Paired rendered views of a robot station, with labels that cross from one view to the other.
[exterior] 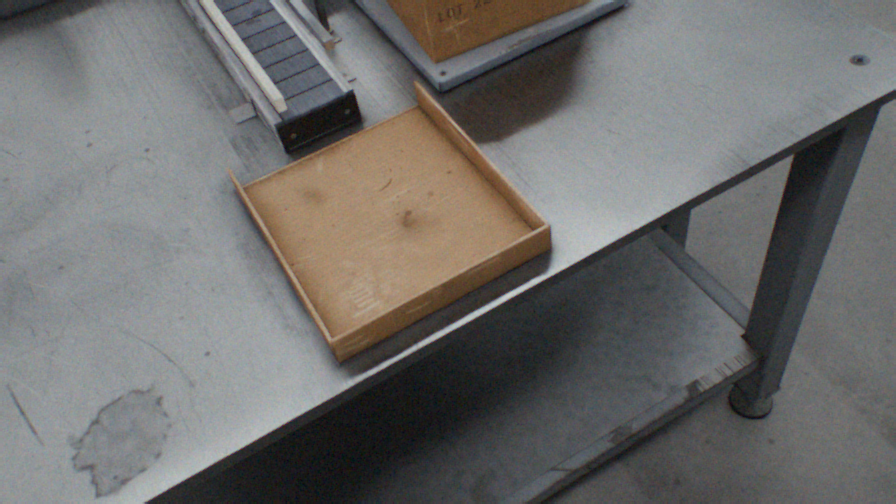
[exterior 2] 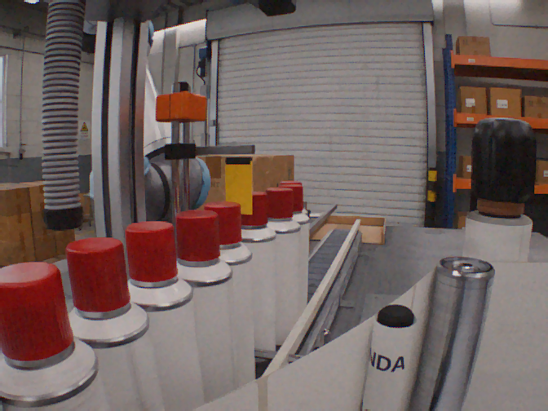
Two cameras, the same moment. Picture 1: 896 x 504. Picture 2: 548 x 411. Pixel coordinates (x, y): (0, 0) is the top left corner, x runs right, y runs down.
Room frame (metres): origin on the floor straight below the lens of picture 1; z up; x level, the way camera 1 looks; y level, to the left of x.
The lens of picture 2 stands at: (1.86, 0.68, 1.13)
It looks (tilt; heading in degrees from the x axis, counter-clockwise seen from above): 8 degrees down; 220
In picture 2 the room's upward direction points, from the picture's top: straight up
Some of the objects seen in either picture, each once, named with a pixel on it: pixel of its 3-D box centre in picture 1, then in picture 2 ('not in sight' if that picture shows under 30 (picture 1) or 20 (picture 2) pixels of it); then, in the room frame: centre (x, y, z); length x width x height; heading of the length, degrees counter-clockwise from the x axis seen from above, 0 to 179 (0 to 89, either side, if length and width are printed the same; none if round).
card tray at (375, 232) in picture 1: (382, 206); (351, 227); (0.66, 0.06, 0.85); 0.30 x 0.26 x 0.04; 21
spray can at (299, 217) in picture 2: not in sight; (289, 259); (1.47, 0.39, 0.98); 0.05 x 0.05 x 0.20
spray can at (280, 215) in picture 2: not in sight; (279, 271); (1.52, 0.41, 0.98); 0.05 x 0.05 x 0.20
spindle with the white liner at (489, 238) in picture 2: not in sight; (496, 245); (1.41, 0.66, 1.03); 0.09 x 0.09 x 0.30
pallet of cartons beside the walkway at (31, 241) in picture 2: not in sight; (19, 224); (1.23, -3.49, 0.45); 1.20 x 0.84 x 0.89; 109
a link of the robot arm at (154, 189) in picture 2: not in sight; (124, 196); (1.56, 0.08, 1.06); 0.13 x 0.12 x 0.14; 9
